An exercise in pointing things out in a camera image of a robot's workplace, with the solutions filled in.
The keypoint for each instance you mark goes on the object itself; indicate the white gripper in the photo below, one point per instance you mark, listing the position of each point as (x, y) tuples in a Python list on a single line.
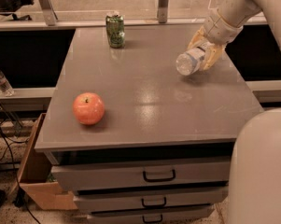
[(220, 28)]

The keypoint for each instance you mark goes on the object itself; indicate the clear plastic water bottle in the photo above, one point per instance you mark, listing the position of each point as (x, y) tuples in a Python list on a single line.
[(190, 61)]

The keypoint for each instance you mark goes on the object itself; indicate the green soda can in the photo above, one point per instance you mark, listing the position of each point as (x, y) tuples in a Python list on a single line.
[(114, 24)]

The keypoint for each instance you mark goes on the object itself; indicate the small clear bottle on ledge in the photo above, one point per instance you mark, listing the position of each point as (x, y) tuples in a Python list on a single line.
[(5, 86)]

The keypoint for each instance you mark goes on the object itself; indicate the grey drawer cabinet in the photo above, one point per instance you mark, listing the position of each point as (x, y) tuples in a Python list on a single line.
[(151, 112)]

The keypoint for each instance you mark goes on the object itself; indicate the top grey drawer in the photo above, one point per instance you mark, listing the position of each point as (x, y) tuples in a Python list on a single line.
[(137, 174)]

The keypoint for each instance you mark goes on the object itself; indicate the grey drawer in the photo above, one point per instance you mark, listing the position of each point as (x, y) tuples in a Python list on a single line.
[(137, 174), (151, 216), (148, 199)]

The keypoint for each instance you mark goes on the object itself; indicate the red apple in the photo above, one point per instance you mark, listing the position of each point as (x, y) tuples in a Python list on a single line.
[(88, 108)]

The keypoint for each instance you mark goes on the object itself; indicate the middle grey drawer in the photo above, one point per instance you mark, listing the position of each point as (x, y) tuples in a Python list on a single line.
[(148, 199)]

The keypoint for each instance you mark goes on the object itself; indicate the bottom grey drawer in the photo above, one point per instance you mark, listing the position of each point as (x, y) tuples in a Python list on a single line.
[(151, 216)]

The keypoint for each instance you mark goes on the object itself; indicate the cardboard box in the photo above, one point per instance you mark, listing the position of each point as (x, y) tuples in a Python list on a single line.
[(33, 177)]

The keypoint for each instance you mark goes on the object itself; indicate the middle metal railing post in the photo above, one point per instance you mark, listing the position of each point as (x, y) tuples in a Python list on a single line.
[(162, 12)]

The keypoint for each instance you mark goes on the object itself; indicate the metal railing post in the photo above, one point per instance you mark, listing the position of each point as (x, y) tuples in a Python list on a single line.
[(162, 12), (48, 12)]

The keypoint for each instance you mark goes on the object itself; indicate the left metal railing post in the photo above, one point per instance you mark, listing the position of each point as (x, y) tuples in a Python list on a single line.
[(48, 12)]

